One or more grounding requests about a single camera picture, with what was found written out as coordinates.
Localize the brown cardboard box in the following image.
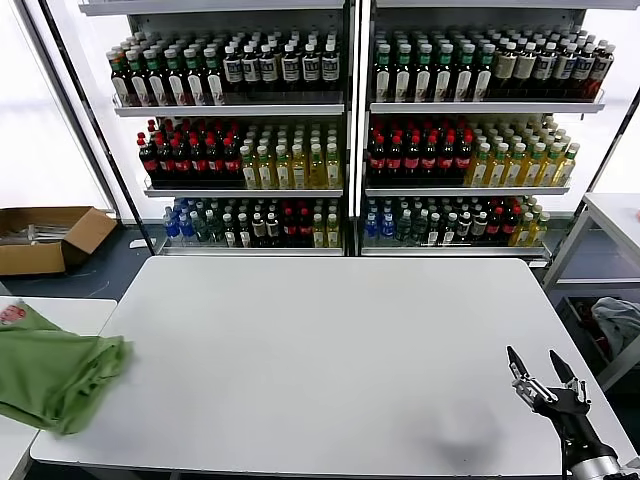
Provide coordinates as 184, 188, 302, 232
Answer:
0, 206, 119, 277

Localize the light green polo shirt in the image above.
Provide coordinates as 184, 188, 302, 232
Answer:
0, 298, 135, 437

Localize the grey metal frame workbench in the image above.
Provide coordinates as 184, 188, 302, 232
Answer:
542, 192, 640, 391

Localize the grey clothes pile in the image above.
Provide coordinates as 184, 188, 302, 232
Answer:
592, 295, 640, 359

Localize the black window frame post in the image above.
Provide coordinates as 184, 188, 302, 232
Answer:
38, 0, 157, 254

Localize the white cap dark drink bottle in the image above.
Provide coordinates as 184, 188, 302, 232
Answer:
572, 42, 597, 99
222, 44, 244, 96
320, 43, 341, 96
279, 43, 301, 96
240, 44, 262, 96
533, 41, 558, 99
300, 43, 322, 96
258, 43, 280, 96
553, 42, 577, 99

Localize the beige label dark bottle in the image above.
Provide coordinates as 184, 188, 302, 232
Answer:
493, 41, 520, 99
513, 41, 538, 99

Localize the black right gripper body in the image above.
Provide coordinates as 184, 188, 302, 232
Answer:
532, 386, 618, 465

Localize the white cap red drink bottle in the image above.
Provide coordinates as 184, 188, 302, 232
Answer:
588, 43, 616, 99

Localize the green cap dark tea bottle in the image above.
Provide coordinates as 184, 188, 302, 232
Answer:
394, 43, 416, 103
373, 43, 395, 103
143, 48, 167, 107
434, 43, 457, 103
109, 53, 133, 107
474, 42, 496, 102
182, 47, 205, 106
125, 49, 148, 107
163, 48, 186, 107
414, 43, 436, 103
202, 47, 226, 106
455, 42, 477, 103

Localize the red cap cola bottle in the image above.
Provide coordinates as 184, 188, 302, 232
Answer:
298, 207, 315, 248
222, 135, 243, 185
421, 132, 441, 184
386, 132, 406, 184
189, 134, 209, 185
368, 132, 390, 184
486, 207, 505, 245
454, 132, 475, 184
205, 134, 225, 185
171, 134, 193, 185
154, 133, 175, 185
137, 132, 159, 185
403, 132, 424, 184
501, 207, 520, 245
438, 132, 458, 184
283, 207, 300, 248

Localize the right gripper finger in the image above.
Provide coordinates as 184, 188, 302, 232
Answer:
505, 345, 558, 405
547, 348, 593, 405

